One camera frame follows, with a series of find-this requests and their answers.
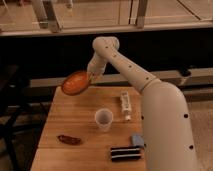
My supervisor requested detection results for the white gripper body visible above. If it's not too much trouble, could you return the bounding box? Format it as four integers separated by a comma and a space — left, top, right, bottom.
87, 63, 102, 82

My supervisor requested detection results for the orange ceramic bowl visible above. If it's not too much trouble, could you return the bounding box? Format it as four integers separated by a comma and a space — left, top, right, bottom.
61, 70, 90, 96

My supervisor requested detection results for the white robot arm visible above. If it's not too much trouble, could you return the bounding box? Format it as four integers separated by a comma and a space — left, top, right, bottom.
87, 37, 199, 171

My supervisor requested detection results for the clear plastic cup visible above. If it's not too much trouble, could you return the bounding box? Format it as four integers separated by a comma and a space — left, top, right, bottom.
95, 108, 113, 132

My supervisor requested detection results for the white plastic bottle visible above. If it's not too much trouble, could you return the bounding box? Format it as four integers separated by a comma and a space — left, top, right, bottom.
120, 91, 132, 121

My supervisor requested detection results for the dark red chili pepper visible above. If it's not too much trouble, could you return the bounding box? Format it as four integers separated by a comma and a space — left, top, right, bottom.
58, 135, 82, 145

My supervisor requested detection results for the blue sponge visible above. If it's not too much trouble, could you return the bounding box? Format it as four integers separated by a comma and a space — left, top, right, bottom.
131, 134, 144, 148

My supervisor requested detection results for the black white striped object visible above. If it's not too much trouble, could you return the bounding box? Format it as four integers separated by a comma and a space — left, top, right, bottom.
110, 146, 141, 161

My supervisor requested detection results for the grey metal rail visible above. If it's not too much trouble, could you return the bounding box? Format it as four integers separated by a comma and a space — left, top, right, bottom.
30, 68, 213, 87

